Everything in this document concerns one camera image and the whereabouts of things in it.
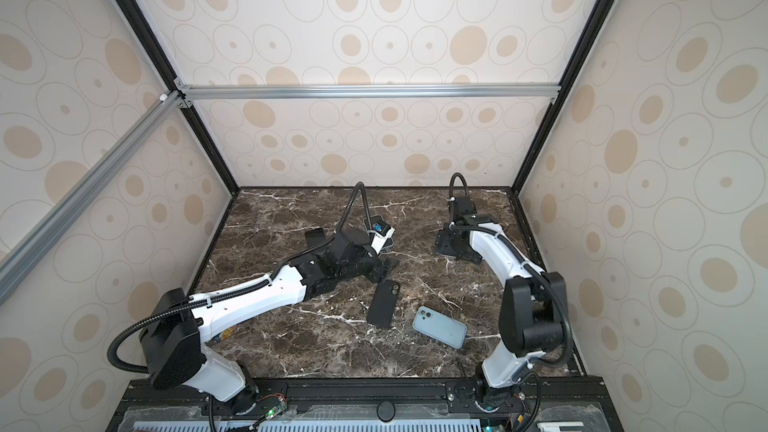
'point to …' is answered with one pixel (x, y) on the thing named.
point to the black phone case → (383, 303)
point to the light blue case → (440, 327)
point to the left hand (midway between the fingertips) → (397, 253)
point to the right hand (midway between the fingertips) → (455, 248)
